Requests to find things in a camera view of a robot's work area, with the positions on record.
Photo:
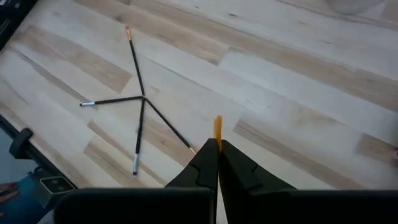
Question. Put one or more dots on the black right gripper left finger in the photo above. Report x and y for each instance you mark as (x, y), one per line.
(202, 168)

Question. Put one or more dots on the person's hand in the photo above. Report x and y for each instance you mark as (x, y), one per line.
(7, 193)

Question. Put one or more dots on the crossed paint brushes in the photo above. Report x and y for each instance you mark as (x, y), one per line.
(139, 133)

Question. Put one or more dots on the wide orange bristle paintbrush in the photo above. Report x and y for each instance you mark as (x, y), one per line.
(218, 127)

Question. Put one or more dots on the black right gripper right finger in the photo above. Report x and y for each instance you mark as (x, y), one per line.
(242, 174)

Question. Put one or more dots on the black table clamp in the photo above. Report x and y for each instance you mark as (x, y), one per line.
(20, 143)

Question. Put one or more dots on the dark bristle silver ferrule paintbrush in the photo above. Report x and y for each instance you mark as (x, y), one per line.
(118, 100)

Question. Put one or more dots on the thin orange tip paintbrush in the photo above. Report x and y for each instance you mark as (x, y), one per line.
(135, 62)
(168, 123)

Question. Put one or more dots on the person's leg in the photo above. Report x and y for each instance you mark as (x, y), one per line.
(21, 211)

